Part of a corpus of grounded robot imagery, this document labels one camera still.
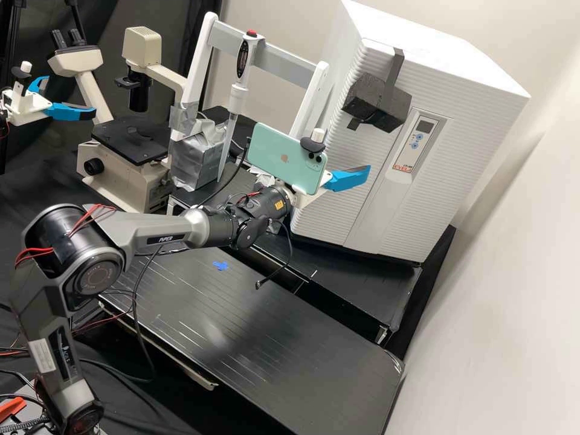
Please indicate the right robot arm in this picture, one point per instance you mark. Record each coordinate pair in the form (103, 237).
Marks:
(113, 229)

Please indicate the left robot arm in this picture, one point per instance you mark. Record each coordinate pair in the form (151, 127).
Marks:
(2, 124)

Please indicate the right wrist camera phone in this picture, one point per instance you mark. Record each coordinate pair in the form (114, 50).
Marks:
(281, 154)

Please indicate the left phone holder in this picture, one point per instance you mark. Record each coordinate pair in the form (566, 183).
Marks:
(19, 90)

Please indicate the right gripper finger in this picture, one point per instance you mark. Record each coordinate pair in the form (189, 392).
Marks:
(346, 180)

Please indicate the black platform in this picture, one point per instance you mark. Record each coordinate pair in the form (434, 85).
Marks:
(253, 344)
(358, 290)
(213, 188)

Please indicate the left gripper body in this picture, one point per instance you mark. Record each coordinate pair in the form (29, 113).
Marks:
(25, 106)

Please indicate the incubator door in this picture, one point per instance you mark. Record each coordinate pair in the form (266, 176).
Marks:
(462, 172)

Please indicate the white pipette stand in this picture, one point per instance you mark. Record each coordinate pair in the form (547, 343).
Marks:
(281, 59)

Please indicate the white incubator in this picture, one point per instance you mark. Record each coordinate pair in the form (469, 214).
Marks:
(389, 18)

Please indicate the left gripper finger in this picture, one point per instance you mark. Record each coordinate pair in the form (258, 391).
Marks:
(68, 112)
(38, 85)

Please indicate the cream microscope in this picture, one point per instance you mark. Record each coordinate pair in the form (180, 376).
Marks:
(131, 179)

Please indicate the pipette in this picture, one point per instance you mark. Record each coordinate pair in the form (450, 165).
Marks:
(244, 59)

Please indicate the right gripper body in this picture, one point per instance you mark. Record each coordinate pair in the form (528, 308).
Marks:
(304, 197)

